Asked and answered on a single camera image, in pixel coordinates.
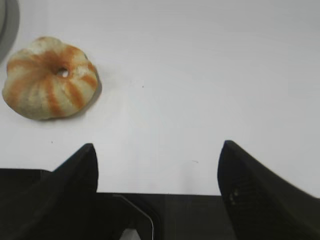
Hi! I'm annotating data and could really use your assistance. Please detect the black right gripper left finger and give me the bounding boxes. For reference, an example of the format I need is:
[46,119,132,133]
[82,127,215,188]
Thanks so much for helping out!
[0,143,98,240]

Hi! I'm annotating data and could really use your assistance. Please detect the orange striped toy pumpkin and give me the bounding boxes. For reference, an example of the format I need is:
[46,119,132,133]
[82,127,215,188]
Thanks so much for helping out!
[2,36,99,120]

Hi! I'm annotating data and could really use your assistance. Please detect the grey round plate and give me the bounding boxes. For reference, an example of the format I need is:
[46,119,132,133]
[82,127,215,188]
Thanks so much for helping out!
[0,0,20,63]

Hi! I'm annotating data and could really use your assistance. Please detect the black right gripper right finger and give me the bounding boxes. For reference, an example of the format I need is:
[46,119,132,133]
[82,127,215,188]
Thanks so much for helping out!
[217,140,320,240]

